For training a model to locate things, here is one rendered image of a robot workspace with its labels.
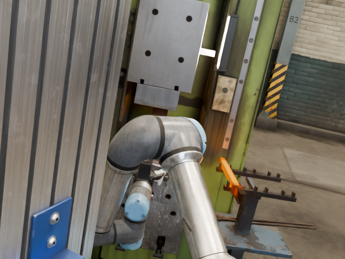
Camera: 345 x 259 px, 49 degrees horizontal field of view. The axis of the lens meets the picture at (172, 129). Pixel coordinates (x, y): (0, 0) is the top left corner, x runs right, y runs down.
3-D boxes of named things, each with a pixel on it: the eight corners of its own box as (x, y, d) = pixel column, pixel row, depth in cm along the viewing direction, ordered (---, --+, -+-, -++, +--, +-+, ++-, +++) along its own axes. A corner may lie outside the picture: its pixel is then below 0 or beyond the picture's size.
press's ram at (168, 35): (209, 97, 174) (229, 6, 164) (126, 80, 173) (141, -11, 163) (204, 84, 214) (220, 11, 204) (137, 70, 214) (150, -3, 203)
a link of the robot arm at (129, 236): (105, 240, 126) (110, 211, 123) (136, 237, 132) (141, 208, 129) (113, 254, 120) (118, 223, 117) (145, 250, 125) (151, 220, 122)
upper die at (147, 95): (176, 111, 176) (180, 91, 174) (133, 103, 176) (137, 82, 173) (177, 95, 217) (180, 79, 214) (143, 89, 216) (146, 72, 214)
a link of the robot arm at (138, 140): (123, 132, 88) (79, 260, 114) (165, 133, 94) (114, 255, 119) (110, 103, 96) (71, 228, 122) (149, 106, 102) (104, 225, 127)
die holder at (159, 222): (177, 255, 189) (195, 172, 177) (101, 240, 188) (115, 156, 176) (178, 204, 243) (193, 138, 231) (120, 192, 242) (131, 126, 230)
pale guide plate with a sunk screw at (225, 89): (229, 112, 188) (237, 79, 183) (211, 109, 188) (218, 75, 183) (228, 112, 190) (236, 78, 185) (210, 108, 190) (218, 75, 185)
